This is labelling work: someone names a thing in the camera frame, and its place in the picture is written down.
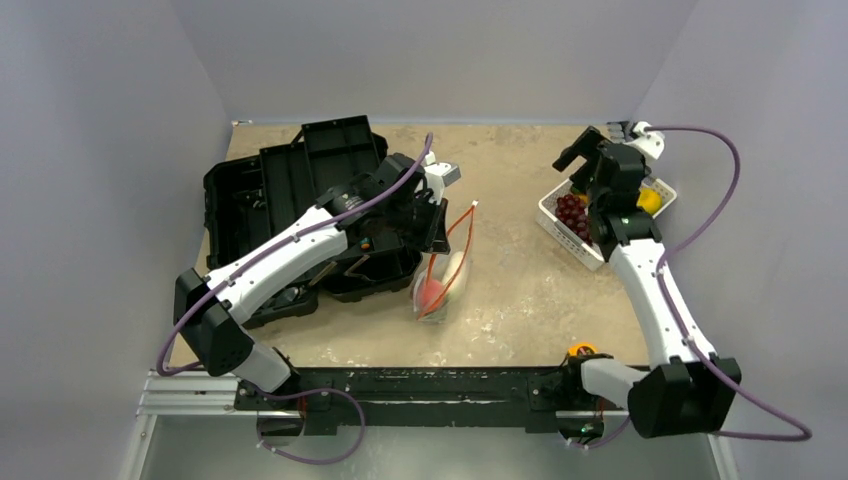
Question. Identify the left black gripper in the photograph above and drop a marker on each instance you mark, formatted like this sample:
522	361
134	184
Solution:
434	232

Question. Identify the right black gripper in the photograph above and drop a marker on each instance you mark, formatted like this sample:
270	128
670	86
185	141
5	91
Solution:
597	164

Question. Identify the clear zip bag orange zipper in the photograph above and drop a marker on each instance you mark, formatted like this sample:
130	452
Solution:
461	238

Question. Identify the pink peach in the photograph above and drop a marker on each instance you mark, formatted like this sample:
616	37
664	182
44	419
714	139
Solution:
429	294

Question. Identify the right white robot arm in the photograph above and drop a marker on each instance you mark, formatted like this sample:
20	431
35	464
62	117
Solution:
688	388

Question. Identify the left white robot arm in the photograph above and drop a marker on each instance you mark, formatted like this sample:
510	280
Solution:
210	310

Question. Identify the yellow orange fruit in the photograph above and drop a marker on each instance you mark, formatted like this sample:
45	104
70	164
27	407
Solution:
650	201

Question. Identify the dark red grapes bunch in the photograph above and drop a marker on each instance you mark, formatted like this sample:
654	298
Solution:
571	211

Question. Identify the white plastic basket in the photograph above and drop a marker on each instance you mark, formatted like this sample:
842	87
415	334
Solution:
589	256

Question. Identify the black toolbox tray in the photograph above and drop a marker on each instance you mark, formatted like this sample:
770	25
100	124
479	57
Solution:
322	155

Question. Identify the black plastic toolbox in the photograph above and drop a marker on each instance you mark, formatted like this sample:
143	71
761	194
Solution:
237	220

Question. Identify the orange emergency button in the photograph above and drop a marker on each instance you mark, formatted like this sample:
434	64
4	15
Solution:
581	350

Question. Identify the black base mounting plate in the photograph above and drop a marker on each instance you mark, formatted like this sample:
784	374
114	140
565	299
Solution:
568	423

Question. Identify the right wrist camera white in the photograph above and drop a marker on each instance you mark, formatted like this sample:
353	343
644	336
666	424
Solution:
649	143

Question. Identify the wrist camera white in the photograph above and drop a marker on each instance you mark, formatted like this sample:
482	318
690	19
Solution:
438	176
649	143

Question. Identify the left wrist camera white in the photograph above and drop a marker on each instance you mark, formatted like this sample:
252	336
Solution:
438	176

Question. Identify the aluminium frame rail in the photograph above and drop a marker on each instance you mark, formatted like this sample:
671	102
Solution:
533	389

